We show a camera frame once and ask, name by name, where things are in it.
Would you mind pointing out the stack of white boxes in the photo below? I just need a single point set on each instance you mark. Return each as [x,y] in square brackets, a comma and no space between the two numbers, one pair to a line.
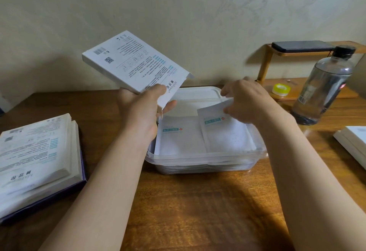
[34,159]
[134,61]

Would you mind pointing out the black smartphone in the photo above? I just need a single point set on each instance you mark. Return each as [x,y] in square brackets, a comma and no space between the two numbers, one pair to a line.
[303,46]

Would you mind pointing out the clear bottle with black cap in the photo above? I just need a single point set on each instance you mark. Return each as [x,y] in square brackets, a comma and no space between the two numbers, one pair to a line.
[323,87]

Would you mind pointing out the person's right forearm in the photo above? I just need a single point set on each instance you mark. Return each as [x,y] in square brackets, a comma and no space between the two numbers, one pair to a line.
[311,187]

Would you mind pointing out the person's left hand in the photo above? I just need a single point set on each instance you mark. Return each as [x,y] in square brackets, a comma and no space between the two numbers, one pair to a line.
[140,116]

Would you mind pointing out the person's left forearm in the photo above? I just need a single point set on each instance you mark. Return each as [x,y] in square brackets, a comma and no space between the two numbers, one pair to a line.
[97,193]

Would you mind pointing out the person's right hand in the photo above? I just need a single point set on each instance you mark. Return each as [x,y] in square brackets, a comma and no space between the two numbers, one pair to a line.
[251,104]

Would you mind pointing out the white container lid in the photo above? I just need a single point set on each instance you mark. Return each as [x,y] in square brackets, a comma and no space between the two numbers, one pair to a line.
[194,93]

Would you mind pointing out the small wooden desk shelf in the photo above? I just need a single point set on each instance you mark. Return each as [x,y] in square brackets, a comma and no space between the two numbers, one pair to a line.
[297,90]

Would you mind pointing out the yellow tape roll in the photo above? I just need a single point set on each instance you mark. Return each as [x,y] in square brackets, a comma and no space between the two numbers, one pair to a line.
[281,89]

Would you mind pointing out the clear plastic container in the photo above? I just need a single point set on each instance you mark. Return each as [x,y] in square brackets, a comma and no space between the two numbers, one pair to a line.
[200,165]

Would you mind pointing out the white bookshelf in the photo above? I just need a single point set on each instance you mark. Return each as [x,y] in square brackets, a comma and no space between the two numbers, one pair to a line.
[5,103]

